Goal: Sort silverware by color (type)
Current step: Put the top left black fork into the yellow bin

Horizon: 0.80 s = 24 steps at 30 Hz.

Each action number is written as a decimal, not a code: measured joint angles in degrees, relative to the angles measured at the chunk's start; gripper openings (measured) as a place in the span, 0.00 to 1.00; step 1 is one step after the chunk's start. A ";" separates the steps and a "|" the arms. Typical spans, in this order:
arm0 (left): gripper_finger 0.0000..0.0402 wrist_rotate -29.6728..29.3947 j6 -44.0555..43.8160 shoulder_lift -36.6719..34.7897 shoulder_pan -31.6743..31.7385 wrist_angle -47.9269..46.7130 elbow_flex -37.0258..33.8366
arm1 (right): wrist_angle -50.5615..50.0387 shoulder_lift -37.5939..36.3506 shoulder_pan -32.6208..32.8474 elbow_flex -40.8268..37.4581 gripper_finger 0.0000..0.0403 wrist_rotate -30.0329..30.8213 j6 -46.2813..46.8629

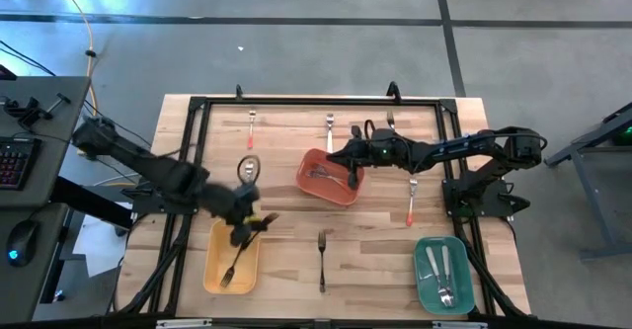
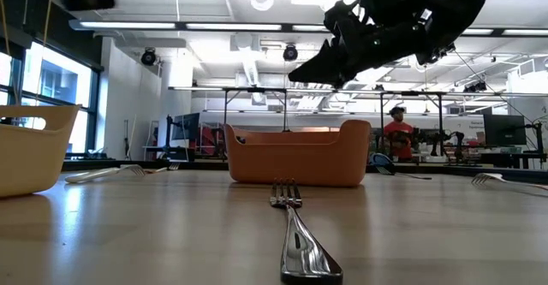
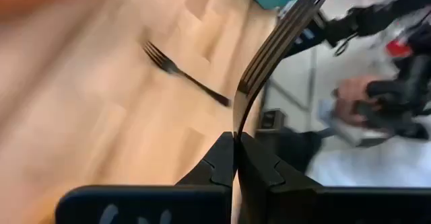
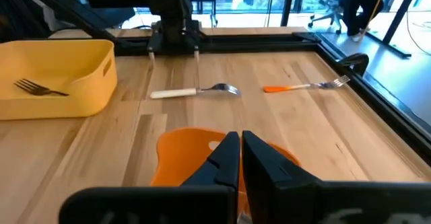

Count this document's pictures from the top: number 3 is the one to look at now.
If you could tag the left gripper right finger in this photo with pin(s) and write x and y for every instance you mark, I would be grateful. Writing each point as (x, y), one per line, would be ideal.
(256, 177)

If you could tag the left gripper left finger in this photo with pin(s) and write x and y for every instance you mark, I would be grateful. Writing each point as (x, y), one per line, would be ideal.
(219, 163)

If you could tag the person's hand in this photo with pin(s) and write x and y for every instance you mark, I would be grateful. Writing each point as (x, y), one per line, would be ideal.
(350, 96)

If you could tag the black fork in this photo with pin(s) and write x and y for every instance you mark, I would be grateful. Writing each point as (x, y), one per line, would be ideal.
(168, 66)
(272, 52)

